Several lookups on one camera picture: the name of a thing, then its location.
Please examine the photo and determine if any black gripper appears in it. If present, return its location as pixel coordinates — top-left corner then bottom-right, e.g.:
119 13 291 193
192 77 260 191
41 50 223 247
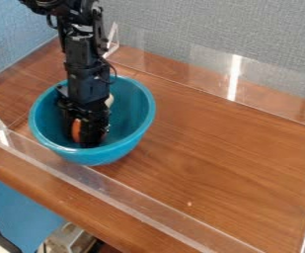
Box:
56 65 112 148

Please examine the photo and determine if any brown and white toy mushroom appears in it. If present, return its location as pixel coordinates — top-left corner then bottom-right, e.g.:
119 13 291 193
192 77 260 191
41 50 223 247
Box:
72 95 115 144

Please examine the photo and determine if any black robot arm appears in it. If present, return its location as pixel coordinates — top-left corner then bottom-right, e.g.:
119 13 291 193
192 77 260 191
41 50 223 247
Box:
20 0 115 148

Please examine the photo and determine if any blue bowl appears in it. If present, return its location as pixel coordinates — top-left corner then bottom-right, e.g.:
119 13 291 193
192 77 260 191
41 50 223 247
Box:
29 76 156 166

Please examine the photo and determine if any white box under table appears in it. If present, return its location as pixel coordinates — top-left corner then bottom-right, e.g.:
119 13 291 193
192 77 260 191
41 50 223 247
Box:
37 222 97 253

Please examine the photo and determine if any clear acrylic front barrier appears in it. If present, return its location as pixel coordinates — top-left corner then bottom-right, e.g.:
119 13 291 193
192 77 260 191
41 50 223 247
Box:
0 120 263 253

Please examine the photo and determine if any clear acrylic barrier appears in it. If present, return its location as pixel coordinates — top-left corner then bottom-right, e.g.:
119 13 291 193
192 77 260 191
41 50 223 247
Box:
109 45 305 125
0 120 263 253

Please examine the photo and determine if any clear acrylic back barrier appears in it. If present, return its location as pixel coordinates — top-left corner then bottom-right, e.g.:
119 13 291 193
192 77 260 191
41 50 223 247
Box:
109 45 305 125

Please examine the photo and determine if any black cable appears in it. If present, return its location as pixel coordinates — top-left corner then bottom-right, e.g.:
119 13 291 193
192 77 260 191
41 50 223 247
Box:
94 57 119 86

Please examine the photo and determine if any clear acrylic corner bracket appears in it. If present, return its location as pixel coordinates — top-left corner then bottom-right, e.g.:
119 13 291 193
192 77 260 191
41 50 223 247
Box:
105 23 121 57

